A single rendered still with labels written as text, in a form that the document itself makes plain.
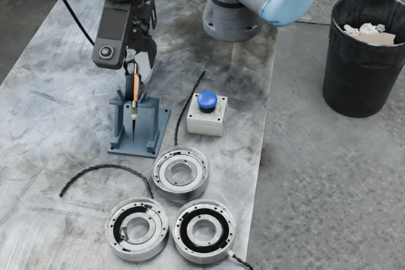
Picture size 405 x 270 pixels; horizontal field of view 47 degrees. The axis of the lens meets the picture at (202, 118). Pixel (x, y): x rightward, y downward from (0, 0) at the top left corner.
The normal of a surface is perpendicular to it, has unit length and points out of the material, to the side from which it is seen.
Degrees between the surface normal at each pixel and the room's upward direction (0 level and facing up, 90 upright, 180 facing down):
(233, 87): 0
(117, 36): 29
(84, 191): 0
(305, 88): 0
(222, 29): 73
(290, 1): 97
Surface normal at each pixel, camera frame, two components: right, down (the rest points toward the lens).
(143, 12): -0.04, -0.66
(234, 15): -0.01, 0.52
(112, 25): -0.07, -0.22
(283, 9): 0.55, 0.69
